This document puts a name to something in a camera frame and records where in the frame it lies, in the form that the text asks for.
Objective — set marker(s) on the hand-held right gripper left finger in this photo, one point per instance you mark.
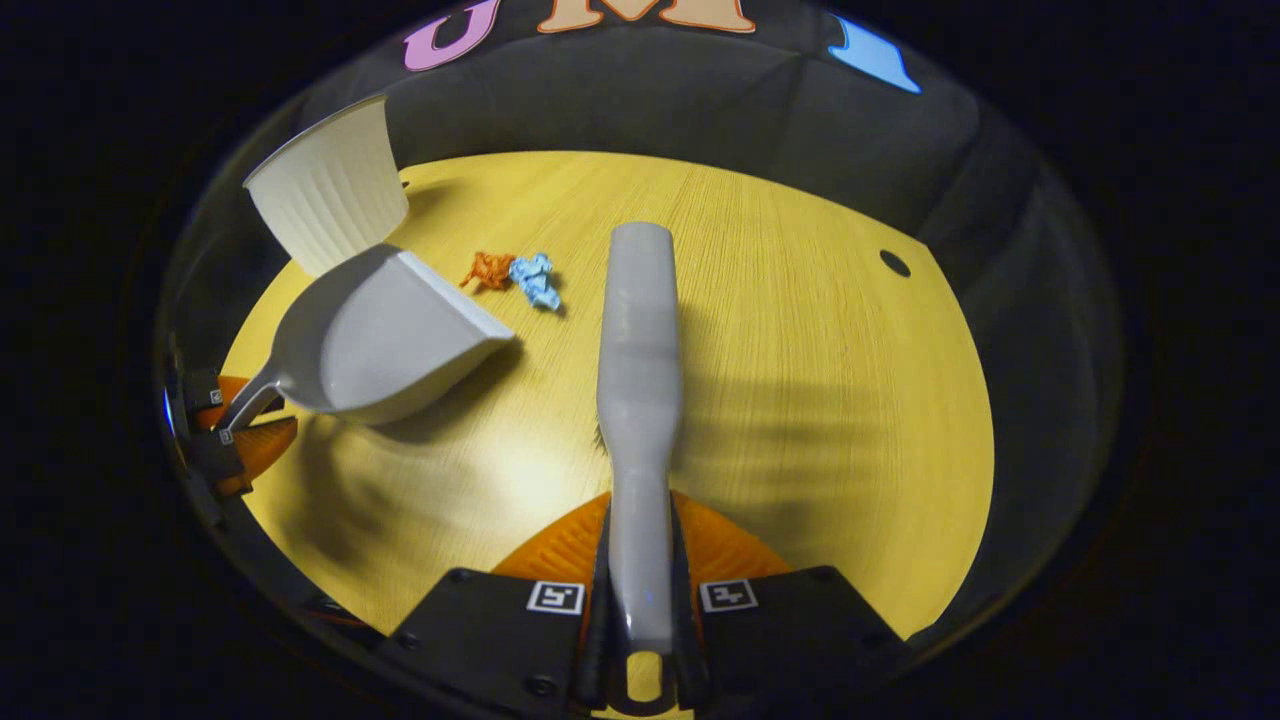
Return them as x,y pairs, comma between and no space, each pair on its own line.
595,650

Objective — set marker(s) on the small grey broom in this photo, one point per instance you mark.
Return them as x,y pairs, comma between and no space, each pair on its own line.
640,400

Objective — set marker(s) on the white ribbed garbage bin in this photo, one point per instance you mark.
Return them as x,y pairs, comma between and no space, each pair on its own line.
330,190

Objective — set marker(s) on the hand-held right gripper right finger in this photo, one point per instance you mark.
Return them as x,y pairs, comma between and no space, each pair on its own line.
690,655

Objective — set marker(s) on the blue paper scrap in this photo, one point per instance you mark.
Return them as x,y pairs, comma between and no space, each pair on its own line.
535,280

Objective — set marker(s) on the orange paper scrap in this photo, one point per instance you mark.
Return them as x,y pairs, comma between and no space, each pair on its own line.
490,270

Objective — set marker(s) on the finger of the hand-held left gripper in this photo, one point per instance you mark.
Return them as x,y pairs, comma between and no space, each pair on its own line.
265,445
203,392

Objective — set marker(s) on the grey dustpan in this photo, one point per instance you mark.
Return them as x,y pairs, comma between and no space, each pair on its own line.
400,340

